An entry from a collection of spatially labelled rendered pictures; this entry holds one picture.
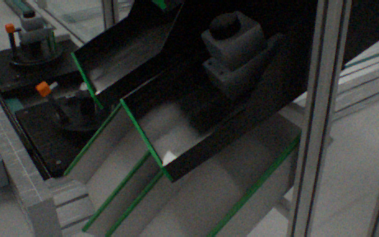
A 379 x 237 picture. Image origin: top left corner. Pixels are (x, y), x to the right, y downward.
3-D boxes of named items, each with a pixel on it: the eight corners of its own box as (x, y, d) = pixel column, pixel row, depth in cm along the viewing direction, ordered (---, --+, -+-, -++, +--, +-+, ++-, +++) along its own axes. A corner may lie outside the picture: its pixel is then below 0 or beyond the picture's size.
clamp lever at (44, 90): (59, 119, 88) (38, 90, 82) (56, 114, 89) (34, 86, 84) (75, 108, 88) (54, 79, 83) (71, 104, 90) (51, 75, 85)
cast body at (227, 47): (232, 103, 46) (205, 48, 42) (211, 84, 50) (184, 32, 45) (299, 56, 47) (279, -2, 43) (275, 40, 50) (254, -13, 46)
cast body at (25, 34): (23, 45, 111) (18, 17, 107) (18, 39, 114) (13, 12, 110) (56, 36, 114) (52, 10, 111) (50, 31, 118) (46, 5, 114)
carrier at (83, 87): (53, 181, 80) (40, 119, 73) (16, 118, 97) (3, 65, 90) (173, 137, 90) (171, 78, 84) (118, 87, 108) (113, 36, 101)
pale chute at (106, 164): (108, 241, 63) (81, 231, 60) (85, 183, 73) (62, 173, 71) (245, 82, 59) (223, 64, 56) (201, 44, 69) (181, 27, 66)
